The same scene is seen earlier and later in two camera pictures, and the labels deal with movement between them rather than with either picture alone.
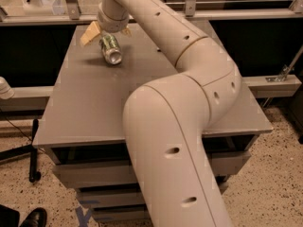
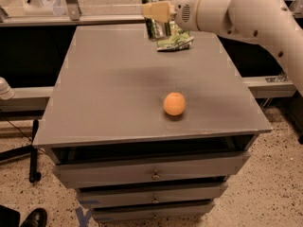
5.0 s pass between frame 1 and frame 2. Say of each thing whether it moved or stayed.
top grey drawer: stayed
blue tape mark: stayed
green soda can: moved
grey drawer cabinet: stayed
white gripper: moved
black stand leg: stayed
